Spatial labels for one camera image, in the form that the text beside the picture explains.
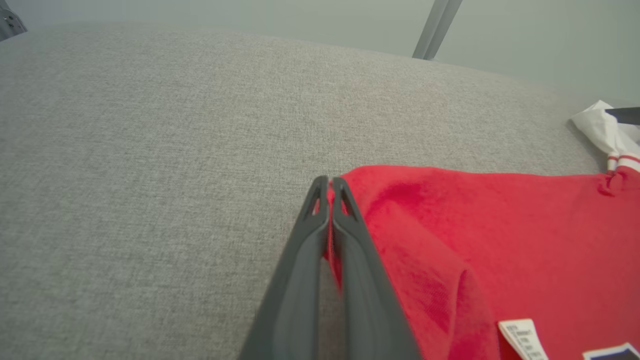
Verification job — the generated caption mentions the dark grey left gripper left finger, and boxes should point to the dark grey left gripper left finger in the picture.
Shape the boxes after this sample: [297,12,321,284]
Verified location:
[238,175,331,360]

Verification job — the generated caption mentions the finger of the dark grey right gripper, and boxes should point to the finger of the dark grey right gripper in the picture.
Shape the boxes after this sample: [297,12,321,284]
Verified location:
[605,106,640,126]

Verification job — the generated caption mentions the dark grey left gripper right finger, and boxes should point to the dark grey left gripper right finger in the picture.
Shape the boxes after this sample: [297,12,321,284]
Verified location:
[330,176,424,360]

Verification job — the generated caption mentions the red Bulls jersey white sleeves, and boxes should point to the red Bulls jersey white sleeves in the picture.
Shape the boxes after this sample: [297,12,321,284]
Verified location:
[322,100,640,360]

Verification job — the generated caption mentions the grey partition post rounded feet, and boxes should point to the grey partition post rounded feet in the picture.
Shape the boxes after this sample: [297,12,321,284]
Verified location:
[412,0,464,61]

